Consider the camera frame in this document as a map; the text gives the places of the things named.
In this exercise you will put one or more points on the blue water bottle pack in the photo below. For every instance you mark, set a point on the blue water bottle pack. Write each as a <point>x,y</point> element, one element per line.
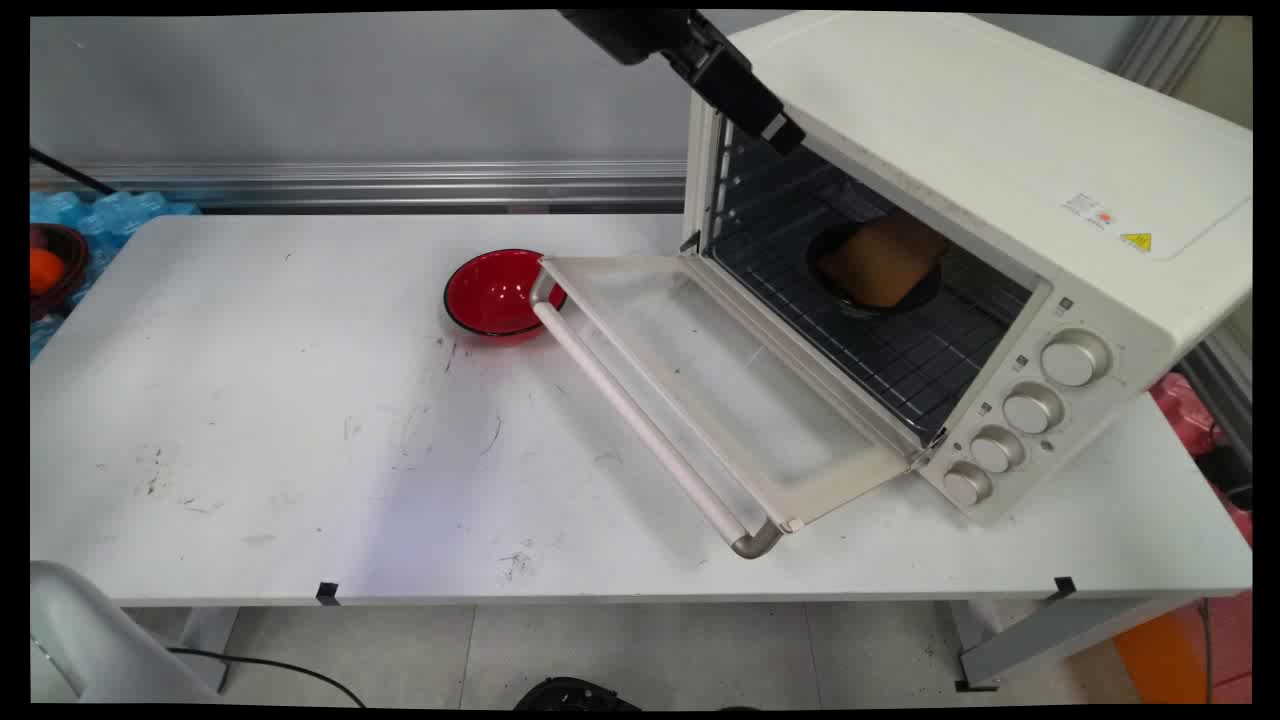
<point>120,212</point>

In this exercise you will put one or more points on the white toaster oven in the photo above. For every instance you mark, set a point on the white toaster oven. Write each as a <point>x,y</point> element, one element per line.
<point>960,120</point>

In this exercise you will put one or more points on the grey table leg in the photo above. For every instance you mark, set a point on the grey table leg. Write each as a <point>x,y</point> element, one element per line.
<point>205,640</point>
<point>1050,635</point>

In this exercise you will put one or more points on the grey curtain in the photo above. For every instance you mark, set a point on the grey curtain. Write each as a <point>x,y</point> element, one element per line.
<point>1165,50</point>

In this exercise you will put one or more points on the yellow warning sticker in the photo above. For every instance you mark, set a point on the yellow warning sticker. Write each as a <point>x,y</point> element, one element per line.
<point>1136,242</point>

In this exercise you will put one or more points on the black tape piece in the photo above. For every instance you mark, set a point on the black tape piece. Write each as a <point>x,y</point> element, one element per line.
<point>327,593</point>
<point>1065,588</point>

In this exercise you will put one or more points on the small silver oven knob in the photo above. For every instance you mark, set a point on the small silver oven knob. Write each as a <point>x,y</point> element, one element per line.
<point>967,484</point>

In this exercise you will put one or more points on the black object on floor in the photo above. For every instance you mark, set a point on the black object on floor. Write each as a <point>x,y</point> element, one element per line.
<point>575,695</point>

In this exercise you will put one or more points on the red plastic bag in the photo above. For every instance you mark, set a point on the red plastic bag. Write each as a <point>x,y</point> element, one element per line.
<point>1185,415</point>

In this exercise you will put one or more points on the white label sticker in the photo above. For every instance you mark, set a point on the white label sticker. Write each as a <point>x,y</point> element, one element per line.
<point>1092,211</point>

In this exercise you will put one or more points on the black bowl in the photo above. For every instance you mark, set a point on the black bowl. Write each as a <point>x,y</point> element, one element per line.
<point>850,300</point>

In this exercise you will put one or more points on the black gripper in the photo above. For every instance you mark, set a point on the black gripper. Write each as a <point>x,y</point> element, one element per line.
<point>630,30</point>

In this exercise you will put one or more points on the dark red bowl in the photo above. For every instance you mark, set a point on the dark red bowl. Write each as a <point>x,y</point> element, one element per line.
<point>72,255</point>

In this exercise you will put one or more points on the orange fruit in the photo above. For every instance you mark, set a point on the orange fruit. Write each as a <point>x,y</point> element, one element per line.
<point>44,270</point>

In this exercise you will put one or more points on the brown bread slice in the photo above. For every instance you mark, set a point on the brown bread slice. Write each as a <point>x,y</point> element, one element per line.
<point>885,262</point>

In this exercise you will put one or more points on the aluminium profile rail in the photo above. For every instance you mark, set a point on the aluminium profile rail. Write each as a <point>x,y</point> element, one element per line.
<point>400,183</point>

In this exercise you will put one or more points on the large silver oven knob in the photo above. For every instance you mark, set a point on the large silver oven knob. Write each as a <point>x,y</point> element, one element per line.
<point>1075,358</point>

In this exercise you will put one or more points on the orange box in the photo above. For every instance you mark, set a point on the orange box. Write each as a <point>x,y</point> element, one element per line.
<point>1170,650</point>

